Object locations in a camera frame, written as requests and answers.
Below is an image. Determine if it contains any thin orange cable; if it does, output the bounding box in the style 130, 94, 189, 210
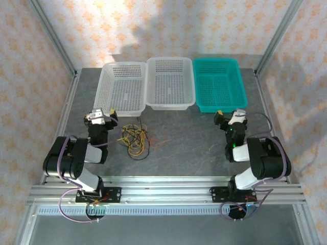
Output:
150, 137, 172, 151

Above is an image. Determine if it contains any clear white perforated basket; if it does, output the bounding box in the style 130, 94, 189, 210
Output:
93, 62, 148, 117

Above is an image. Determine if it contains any teal perforated plastic basket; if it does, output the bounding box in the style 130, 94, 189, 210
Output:
192, 58, 248, 113

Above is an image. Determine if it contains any milky white perforated basket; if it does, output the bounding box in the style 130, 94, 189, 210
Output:
146, 56, 196, 111

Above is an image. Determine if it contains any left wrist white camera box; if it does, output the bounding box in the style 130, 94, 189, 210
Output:
86, 108, 106, 126

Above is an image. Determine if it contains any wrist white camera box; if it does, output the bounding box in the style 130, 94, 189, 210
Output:
86, 108, 106, 126
228, 109, 247, 126

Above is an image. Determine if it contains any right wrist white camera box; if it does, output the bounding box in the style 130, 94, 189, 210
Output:
228, 109, 247, 126

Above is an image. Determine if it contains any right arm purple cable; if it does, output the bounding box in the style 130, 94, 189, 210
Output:
220, 112, 292, 222

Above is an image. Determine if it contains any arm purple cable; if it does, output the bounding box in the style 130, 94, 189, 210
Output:
220, 112, 292, 222
58, 116, 122, 223

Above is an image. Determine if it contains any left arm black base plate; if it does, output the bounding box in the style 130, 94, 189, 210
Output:
76, 187, 122, 204

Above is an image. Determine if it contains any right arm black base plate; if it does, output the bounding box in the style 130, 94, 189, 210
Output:
209, 186, 259, 204

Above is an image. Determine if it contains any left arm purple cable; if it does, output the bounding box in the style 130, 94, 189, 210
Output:
58, 116, 122, 223

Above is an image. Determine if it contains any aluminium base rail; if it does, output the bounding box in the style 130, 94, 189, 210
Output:
28, 175, 307, 205

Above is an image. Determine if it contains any aluminium frame post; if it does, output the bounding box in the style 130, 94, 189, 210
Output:
254, 0, 305, 77
27, 0, 79, 77

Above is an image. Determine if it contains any slotted grey cable duct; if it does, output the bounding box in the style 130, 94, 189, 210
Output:
37, 205, 294, 216

